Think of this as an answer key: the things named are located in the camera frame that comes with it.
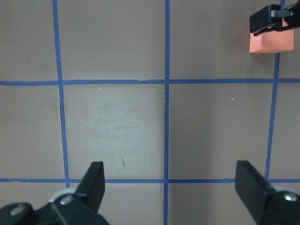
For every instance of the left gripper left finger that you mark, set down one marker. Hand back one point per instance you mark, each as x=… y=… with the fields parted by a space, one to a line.
x=80 y=206

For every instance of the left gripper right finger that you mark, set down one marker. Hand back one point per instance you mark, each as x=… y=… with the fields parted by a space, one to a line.
x=267 y=204

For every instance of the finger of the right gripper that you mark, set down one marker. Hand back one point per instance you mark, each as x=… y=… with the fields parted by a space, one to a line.
x=274 y=18

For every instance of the orange foam block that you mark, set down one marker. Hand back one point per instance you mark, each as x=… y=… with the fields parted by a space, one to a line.
x=272 y=42

